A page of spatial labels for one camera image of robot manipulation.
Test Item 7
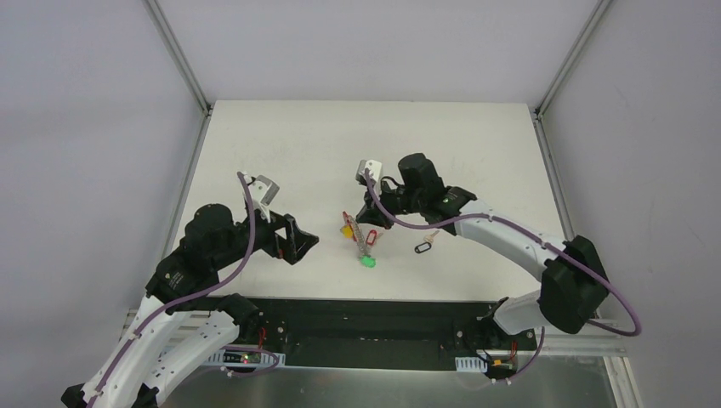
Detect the right white cable duct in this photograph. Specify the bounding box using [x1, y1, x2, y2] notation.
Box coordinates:
[454, 356, 488, 373]

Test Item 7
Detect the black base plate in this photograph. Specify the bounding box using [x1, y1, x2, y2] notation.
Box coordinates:
[242, 297, 537, 371]

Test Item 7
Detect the left aluminium frame rail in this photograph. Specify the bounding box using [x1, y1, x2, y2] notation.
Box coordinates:
[143, 0, 213, 117]

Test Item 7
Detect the right aluminium frame rail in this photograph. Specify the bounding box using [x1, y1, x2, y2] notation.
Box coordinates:
[535, 0, 615, 120]

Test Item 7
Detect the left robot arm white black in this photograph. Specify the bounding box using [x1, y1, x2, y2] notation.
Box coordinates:
[61, 204, 320, 407]

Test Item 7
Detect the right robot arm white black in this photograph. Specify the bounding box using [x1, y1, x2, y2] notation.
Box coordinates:
[355, 153, 609, 349]

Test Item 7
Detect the front aluminium extrusion rail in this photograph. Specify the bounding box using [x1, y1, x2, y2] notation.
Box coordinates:
[542, 324, 626, 357]

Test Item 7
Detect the key with black tag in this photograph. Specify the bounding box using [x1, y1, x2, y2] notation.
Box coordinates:
[414, 230, 440, 254]

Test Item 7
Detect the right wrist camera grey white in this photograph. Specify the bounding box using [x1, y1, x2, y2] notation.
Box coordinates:
[355, 159, 383, 186]

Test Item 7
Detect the aluminium frame rail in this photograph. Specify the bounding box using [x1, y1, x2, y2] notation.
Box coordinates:
[143, 0, 213, 117]
[535, 0, 615, 120]

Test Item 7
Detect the white cable duct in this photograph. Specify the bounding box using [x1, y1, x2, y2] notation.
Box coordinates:
[203, 349, 286, 368]
[454, 356, 488, 373]

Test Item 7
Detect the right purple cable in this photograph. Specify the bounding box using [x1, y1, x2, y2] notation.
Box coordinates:
[362, 168, 644, 386]

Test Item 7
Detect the left white cable duct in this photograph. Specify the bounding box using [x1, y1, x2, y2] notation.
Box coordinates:
[203, 349, 286, 368]

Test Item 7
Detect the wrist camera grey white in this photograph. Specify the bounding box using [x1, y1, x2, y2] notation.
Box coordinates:
[355, 159, 383, 186]
[249, 175, 280, 212]

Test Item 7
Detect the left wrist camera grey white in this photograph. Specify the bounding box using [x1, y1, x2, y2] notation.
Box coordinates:
[249, 175, 280, 212]

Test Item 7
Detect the keyring chain with coloured tags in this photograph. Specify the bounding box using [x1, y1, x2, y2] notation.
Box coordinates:
[338, 210, 385, 269]

